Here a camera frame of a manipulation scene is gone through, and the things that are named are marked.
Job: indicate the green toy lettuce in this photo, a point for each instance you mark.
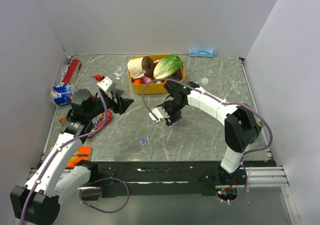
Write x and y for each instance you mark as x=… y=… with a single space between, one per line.
x=167 y=67

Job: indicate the brown toy donut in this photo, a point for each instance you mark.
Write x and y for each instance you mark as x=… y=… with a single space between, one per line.
x=147 y=66

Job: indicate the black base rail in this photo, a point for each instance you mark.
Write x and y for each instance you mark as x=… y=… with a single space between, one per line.
x=153 y=178

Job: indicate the blue bottle cap front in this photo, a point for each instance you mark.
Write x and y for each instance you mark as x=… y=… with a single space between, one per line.
x=143 y=141

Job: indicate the red snack bag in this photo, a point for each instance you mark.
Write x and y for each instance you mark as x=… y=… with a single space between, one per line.
x=99 y=120

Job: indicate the blue white can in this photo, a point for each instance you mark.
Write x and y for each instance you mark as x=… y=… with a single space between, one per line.
x=64 y=94

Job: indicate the orange toy fruit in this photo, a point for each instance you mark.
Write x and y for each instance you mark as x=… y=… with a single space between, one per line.
x=137 y=81

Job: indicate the orange razor package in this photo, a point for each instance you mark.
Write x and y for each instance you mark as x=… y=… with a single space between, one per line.
x=83 y=153

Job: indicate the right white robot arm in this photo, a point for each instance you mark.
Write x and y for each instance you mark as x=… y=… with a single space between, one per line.
x=240 y=126

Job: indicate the purple toy eggplant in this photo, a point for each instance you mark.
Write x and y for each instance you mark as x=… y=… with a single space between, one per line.
x=178 y=75

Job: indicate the clear lying plastic bottle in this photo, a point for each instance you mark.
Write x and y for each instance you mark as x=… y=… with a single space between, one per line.
x=118 y=72

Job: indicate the clear bottle with red label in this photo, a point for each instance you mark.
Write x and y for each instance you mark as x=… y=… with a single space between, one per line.
x=204 y=81

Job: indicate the pink toy onion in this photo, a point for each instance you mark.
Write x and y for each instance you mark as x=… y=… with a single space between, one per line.
x=146 y=80

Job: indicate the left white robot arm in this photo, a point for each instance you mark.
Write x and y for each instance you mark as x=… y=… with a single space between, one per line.
x=40 y=199

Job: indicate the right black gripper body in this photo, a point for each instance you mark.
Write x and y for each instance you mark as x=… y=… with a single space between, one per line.
x=173 y=109

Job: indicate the red silver box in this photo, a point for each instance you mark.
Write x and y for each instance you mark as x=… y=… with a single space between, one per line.
x=68 y=73

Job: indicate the blue tissue pack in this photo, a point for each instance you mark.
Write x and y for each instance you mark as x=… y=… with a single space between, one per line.
x=202 y=53

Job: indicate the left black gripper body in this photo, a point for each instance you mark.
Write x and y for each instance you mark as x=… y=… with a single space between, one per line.
x=97 y=108

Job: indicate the green glass bottle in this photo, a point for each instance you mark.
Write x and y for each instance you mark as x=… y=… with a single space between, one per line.
x=261 y=124

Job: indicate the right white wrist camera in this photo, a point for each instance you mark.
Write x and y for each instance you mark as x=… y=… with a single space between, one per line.
x=158 y=113

